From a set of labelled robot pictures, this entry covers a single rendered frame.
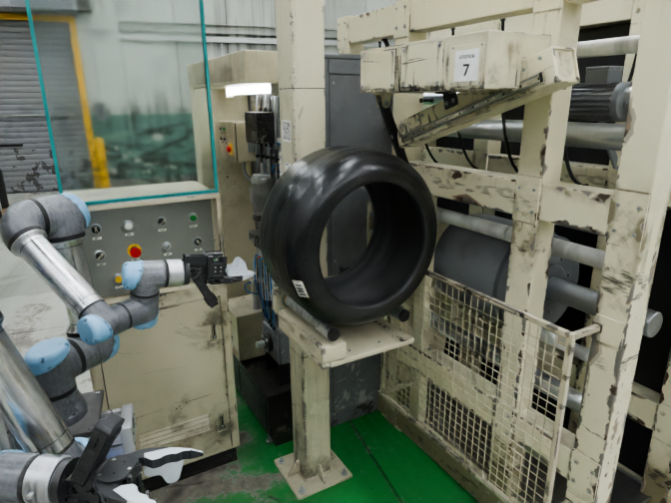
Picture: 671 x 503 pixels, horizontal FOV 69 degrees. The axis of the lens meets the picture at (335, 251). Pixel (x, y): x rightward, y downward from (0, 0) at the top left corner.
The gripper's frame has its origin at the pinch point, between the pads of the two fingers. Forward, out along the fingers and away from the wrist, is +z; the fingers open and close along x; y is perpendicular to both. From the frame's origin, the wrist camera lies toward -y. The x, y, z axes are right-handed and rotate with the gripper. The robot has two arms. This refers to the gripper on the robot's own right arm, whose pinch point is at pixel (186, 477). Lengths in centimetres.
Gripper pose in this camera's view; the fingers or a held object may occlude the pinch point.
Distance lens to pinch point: 85.4
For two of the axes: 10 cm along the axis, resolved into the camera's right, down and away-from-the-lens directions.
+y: 0.0, 9.9, 1.6
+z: 9.9, 0.2, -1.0
